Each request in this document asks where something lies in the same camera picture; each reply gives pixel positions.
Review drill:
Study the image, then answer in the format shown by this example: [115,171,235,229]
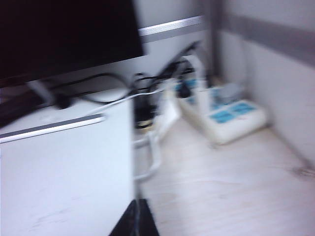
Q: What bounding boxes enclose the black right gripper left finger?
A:
[109,198,139,236]

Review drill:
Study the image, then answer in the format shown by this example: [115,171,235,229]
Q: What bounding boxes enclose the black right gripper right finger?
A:
[138,198,161,236]

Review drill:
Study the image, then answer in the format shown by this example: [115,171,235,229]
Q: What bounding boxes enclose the white table with metal edge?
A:
[0,88,139,236]

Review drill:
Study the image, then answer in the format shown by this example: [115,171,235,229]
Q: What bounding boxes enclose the white blue power strip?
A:
[177,78,268,146]

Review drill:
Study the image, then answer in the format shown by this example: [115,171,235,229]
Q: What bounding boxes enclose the black computer monitor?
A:
[0,0,145,87]

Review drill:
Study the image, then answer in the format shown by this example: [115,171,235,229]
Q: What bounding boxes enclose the white looped cable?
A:
[133,131,163,181]

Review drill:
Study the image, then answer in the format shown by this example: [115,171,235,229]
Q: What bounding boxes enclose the black monitor cable bundle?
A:
[50,71,159,130]

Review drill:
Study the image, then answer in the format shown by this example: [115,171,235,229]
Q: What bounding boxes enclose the thin white cable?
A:
[85,89,173,117]

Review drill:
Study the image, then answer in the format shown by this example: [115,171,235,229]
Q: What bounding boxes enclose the white arched charger cable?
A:
[189,55,210,86]

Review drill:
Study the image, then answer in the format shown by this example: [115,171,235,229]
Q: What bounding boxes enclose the black power cables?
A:
[157,41,201,99]

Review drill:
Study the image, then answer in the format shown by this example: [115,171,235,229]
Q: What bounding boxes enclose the grey partition frame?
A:
[137,0,315,64]

